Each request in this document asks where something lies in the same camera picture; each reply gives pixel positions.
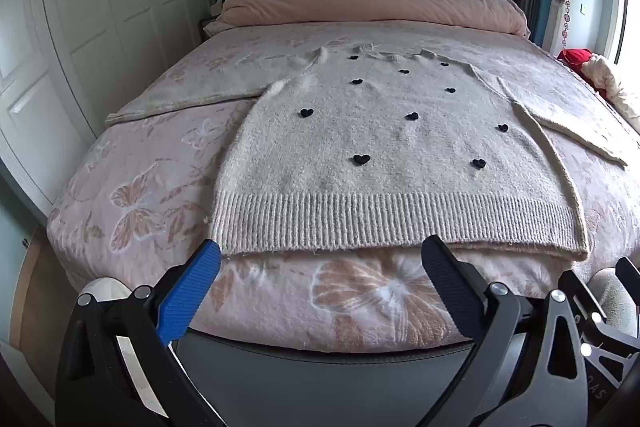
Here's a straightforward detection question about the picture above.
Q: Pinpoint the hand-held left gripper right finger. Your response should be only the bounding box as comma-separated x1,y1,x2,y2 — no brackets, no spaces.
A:
415,234,589,427

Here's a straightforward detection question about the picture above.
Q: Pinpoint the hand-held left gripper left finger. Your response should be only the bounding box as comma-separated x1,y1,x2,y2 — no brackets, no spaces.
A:
55,239,223,427

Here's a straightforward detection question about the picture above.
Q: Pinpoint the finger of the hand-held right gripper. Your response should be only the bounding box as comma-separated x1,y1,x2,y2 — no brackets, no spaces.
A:
557,269,640,427
616,257,640,295

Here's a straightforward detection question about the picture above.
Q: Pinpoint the cream sweater with black hearts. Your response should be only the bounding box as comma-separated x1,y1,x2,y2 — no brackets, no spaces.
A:
106,44,628,262

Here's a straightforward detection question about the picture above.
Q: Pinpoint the bed with pink floral sheet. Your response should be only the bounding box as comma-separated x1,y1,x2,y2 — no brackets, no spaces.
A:
47,22,640,353

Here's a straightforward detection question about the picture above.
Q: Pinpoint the white crumpled cloth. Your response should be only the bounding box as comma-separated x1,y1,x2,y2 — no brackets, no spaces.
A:
582,55,640,132

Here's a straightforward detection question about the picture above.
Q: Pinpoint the red cloth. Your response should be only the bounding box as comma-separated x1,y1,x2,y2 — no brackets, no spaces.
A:
556,48,608,95

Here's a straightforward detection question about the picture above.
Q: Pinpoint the dark nightstand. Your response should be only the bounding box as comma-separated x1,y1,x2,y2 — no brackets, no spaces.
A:
199,0,224,42

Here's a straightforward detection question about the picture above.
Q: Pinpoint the white wardrobe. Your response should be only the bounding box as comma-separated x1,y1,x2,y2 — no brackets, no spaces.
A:
0,0,216,218

